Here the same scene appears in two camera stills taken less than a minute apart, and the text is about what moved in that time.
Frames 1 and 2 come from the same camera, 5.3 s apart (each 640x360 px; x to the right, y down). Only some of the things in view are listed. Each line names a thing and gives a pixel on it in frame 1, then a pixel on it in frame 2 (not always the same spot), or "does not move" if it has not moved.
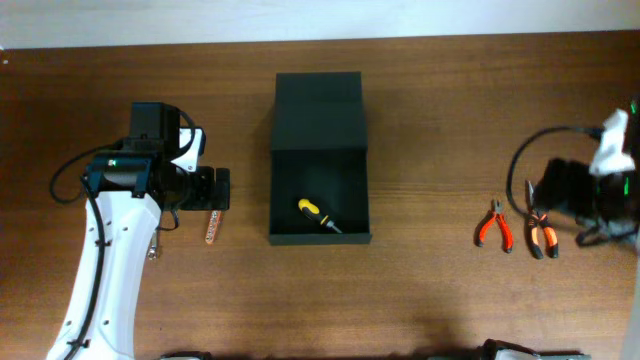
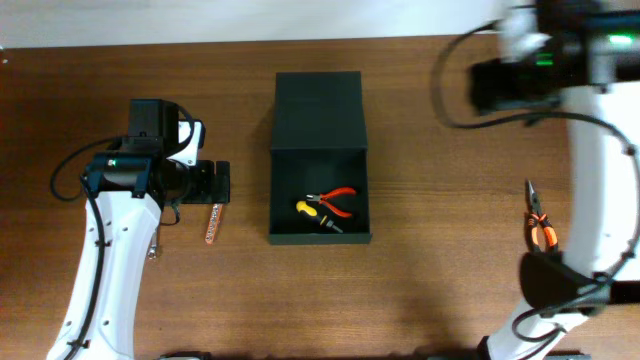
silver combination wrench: (152, 255) does not move
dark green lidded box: (318, 151) does not move
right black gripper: (554, 187) to (487, 81)
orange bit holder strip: (213, 226) does not move
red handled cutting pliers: (498, 206) to (322, 199)
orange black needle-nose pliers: (535, 221) does not move
